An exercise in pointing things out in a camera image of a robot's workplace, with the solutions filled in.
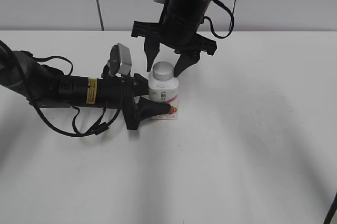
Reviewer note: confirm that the white bottle cap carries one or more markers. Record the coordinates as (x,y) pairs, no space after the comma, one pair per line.
(163,71)

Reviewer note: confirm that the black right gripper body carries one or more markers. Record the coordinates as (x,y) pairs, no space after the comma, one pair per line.
(178,26)

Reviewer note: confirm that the white yili yogurt bottle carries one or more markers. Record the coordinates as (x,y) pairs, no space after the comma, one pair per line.
(164,90)

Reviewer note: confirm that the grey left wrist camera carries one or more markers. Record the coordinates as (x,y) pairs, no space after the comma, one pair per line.
(120,61)

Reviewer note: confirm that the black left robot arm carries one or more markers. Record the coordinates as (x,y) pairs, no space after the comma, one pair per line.
(46,87)

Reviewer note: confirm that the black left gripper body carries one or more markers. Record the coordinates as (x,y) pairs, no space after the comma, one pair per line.
(112,93)

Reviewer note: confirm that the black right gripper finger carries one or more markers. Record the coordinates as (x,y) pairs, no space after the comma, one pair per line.
(186,59)
(151,49)

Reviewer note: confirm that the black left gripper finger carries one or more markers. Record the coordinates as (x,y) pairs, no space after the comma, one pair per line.
(140,85)
(148,108)

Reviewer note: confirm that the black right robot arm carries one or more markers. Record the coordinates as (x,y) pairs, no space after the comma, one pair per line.
(206,18)

